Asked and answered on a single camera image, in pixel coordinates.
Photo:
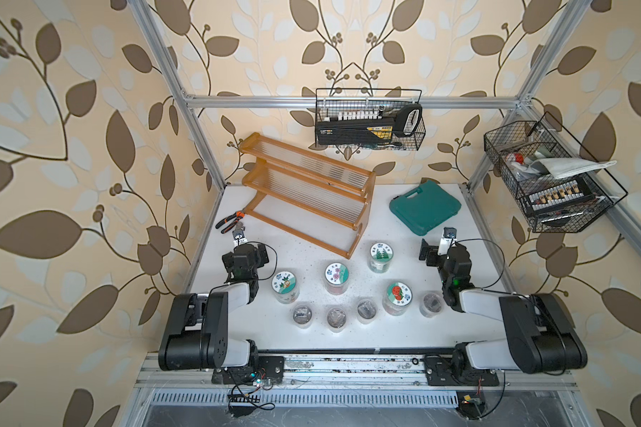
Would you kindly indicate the paint tube set box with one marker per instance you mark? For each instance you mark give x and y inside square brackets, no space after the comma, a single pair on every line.
[560,196]

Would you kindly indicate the right black wire basket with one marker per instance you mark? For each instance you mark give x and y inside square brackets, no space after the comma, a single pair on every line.
[513,147]

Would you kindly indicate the black wire basket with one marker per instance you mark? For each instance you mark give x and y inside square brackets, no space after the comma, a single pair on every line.
[329,100]
[513,147]

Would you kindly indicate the carrot label seed jar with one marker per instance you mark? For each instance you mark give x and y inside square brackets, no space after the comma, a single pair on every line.
[284,285]

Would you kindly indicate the wooden two-tier shelf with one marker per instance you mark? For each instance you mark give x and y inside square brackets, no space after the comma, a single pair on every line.
[327,188]

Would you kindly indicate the white paper in basket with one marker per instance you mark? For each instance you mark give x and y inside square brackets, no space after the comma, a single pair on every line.
[561,168]

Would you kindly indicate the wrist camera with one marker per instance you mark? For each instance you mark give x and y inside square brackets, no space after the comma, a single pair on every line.
[238,233]
[448,238]

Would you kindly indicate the green plastic tool case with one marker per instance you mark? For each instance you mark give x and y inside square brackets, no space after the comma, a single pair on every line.
[425,207]

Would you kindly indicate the clear seed jar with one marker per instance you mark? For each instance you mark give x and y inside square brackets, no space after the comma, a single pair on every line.
[366,311]
[302,316]
[336,319]
[431,304]

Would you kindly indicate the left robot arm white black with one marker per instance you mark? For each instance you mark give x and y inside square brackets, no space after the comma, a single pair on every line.
[197,331]

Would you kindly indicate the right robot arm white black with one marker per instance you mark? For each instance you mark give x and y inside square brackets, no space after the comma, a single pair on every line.
[539,337]

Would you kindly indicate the black yellow tool in basket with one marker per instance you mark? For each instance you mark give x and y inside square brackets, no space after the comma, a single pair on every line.
[400,128]

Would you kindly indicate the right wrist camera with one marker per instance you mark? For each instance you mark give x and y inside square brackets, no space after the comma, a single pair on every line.
[448,238]

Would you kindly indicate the grass label seed jar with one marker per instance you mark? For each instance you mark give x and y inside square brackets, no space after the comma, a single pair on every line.
[381,255]

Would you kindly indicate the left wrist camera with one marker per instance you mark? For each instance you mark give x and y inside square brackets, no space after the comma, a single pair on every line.
[238,233]

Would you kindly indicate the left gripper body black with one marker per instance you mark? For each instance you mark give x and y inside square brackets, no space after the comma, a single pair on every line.
[263,257]

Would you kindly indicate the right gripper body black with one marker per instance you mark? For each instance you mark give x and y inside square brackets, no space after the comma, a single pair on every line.
[434,260]

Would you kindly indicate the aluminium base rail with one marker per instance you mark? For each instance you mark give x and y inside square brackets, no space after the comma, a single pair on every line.
[412,370]

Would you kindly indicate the tomato label seed jar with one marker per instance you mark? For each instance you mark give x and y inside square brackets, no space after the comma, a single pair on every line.
[397,298]

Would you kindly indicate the orange black pliers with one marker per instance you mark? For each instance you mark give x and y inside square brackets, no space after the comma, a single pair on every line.
[229,222]

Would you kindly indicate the back black wire basket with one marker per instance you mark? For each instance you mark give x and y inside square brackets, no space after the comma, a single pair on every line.
[329,100]

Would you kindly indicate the flower label seed jar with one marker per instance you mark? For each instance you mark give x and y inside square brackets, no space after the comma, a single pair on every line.
[336,276]

